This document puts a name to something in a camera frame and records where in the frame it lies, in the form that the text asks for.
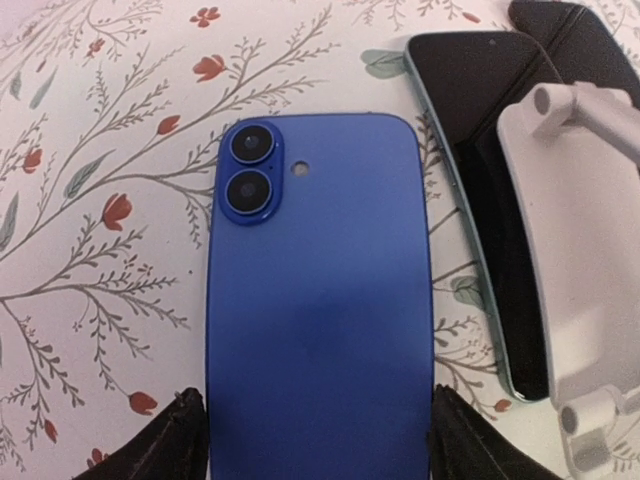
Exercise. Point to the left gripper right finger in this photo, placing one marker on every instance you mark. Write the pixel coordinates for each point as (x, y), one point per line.
(463, 445)

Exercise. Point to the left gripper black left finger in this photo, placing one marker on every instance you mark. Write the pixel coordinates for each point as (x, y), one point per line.
(174, 445)

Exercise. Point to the blue phone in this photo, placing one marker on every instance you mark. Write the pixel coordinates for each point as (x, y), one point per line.
(319, 313)

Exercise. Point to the white grey phone stand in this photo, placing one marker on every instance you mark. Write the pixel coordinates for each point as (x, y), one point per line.
(572, 153)

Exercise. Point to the black phone teal edge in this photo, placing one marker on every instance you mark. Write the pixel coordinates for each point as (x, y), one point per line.
(464, 81)

